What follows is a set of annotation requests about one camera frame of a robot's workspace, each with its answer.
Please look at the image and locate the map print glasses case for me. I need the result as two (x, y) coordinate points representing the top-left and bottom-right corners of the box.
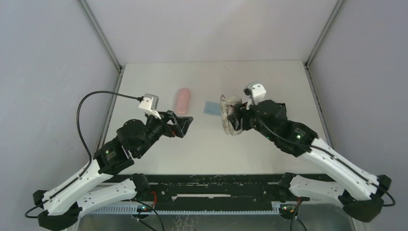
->
(218, 94), (245, 137)

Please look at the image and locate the pink glasses case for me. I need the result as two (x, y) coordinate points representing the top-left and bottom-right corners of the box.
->
(175, 88), (191, 115)

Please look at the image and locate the light blue cleaning cloth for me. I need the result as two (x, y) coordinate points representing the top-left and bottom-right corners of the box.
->
(204, 101), (221, 116)

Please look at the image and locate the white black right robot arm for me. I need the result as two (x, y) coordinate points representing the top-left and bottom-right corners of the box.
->
(228, 100), (392, 223)

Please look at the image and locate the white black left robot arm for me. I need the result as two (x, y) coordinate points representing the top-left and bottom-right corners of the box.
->
(33, 111), (193, 231)

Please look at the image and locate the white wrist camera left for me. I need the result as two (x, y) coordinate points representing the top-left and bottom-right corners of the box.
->
(138, 93), (162, 119)

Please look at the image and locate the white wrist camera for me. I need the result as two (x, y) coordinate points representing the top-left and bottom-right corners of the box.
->
(243, 81), (266, 108)
(138, 93), (162, 119)

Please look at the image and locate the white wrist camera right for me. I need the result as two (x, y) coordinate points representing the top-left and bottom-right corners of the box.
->
(243, 81), (266, 108)

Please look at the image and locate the aluminium frame rail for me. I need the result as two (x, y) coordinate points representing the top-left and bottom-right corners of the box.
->
(76, 0), (124, 182)
(305, 0), (352, 156)

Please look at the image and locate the right aluminium frame rail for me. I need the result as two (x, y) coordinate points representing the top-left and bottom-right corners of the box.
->
(305, 0), (352, 156)

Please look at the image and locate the white slotted cable duct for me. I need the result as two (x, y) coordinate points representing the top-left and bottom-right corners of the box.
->
(91, 203), (284, 215)

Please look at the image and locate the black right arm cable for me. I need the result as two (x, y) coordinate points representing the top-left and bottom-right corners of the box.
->
(256, 115), (396, 207)

